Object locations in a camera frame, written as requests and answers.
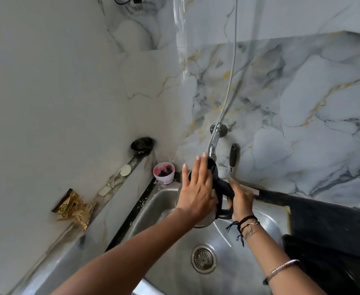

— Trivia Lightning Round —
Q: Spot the person's left hand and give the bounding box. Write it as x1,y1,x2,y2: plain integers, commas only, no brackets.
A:
177,152,219,225

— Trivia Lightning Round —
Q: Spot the person's right hand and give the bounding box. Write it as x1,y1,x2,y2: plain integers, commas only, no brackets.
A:
227,178,254,223

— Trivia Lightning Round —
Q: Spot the steel kettle with black handle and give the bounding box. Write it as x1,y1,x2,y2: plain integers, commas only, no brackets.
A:
175,157,236,229

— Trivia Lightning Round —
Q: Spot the person's right forearm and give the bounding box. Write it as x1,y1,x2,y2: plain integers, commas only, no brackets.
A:
244,216,327,295

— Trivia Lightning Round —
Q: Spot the person's left forearm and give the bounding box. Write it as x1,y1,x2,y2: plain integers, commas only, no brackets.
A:
50,209,199,295

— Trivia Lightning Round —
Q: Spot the white cup with pink inside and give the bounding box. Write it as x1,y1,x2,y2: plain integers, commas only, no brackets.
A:
153,162,176,185

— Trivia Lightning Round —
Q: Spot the black round holder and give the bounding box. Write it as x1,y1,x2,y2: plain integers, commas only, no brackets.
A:
130,137,155,157

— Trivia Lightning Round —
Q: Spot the steel sink drain strainer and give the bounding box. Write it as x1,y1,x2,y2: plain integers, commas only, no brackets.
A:
191,244,217,275

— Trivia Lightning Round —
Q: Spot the stainless steel sink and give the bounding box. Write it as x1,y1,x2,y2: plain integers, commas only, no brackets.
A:
106,181,291,295

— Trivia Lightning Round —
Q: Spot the silver bangle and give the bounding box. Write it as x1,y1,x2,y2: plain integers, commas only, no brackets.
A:
263,259,301,285

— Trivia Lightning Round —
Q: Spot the gold foil wrapper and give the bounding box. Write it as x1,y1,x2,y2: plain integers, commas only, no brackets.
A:
51,188,96,231

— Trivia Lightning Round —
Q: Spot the black-handled kitchen tool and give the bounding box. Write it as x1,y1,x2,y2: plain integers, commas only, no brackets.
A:
229,143,239,179

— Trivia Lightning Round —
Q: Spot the chrome wall tap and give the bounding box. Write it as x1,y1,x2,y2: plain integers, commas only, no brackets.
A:
207,122,228,162

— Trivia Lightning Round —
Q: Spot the black thread bracelet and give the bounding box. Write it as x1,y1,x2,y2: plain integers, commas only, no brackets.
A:
225,215,258,247

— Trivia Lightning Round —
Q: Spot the thin silver chain bracelet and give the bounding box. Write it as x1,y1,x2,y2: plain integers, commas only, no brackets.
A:
241,221,260,234

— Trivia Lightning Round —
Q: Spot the white hose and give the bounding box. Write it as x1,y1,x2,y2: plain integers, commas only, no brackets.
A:
216,0,239,126

